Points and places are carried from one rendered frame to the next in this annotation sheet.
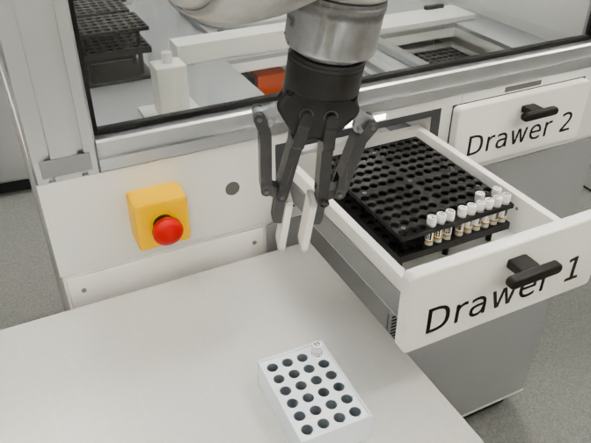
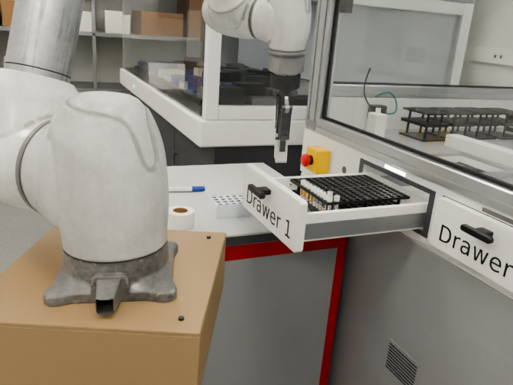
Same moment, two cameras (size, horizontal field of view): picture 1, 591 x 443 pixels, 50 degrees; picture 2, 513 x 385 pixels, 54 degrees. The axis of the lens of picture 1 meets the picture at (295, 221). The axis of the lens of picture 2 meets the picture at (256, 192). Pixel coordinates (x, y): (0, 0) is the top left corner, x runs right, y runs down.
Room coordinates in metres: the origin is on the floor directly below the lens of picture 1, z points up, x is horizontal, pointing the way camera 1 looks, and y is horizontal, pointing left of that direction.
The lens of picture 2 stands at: (0.58, -1.31, 1.25)
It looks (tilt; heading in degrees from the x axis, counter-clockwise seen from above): 18 degrees down; 92
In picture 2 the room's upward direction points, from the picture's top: 4 degrees clockwise
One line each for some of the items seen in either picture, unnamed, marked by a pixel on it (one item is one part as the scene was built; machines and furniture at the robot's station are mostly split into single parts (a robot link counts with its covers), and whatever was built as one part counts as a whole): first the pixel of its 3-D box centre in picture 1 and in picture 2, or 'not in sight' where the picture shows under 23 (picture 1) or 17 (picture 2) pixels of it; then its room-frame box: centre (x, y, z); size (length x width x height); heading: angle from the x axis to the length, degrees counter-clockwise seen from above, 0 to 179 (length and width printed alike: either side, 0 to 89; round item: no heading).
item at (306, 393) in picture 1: (311, 398); (233, 205); (0.49, -0.02, 0.78); 0.12 x 0.08 x 0.04; 24
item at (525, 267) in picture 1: (526, 268); (261, 191); (0.56, -0.26, 0.91); 0.07 x 0.04 x 0.01; 116
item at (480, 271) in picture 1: (505, 277); (271, 203); (0.59, -0.25, 0.87); 0.29 x 0.02 x 0.11; 116
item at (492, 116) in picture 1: (519, 122); (488, 247); (1.01, -0.39, 0.87); 0.29 x 0.02 x 0.11; 116
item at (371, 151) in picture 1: (407, 199); (346, 199); (0.77, -0.16, 0.87); 0.22 x 0.18 x 0.06; 26
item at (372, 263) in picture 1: (404, 199); (350, 201); (0.78, -0.16, 0.86); 0.40 x 0.26 x 0.06; 26
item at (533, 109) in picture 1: (534, 111); (481, 233); (0.99, -0.40, 0.91); 0.07 x 0.04 x 0.01; 116
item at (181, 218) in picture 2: not in sight; (180, 218); (0.37, -0.15, 0.78); 0.07 x 0.07 x 0.04
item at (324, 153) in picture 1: (324, 154); (283, 118); (0.60, -0.03, 1.03); 0.04 x 0.01 x 0.11; 8
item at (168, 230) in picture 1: (166, 228); (307, 160); (0.69, 0.17, 0.88); 0.04 x 0.03 x 0.04; 116
